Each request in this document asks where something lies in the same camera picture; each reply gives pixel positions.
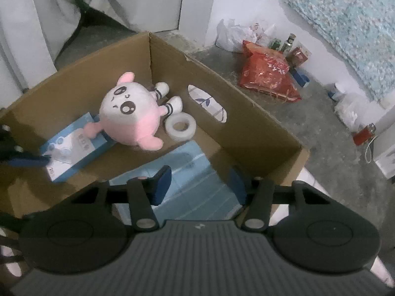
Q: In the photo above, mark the blue floral cloth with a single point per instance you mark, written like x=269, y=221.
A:
x=345, y=21

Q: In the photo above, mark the dark glass bottle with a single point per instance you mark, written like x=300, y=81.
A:
x=287, y=44

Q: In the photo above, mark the green glass bottle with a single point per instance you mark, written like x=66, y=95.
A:
x=275, y=43

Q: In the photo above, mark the white plastic bag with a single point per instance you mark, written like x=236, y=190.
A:
x=231, y=35

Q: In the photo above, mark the small red can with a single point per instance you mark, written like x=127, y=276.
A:
x=363, y=135

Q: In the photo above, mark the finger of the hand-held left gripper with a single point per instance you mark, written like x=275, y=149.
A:
x=31, y=160
x=7, y=141

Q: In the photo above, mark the white tape roll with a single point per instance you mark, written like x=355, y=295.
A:
x=185, y=133

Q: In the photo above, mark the red printed bag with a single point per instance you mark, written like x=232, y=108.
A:
x=268, y=71

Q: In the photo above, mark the light blue checked towel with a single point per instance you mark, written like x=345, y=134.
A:
x=200, y=185

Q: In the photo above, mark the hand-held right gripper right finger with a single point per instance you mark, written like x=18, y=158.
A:
x=237, y=185

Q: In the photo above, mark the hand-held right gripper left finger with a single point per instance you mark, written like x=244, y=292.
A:
x=160, y=188

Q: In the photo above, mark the red jar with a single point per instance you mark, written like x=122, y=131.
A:
x=300, y=56

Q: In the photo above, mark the brown cardboard box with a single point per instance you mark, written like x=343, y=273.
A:
x=247, y=120

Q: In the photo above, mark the small blue box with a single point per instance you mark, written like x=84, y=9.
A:
x=301, y=77

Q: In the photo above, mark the crumpled white plastic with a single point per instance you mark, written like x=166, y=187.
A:
x=350, y=111

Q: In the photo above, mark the blue and white mask box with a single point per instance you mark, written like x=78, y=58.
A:
x=74, y=148

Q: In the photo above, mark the pink round plush toy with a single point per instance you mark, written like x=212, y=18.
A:
x=123, y=120

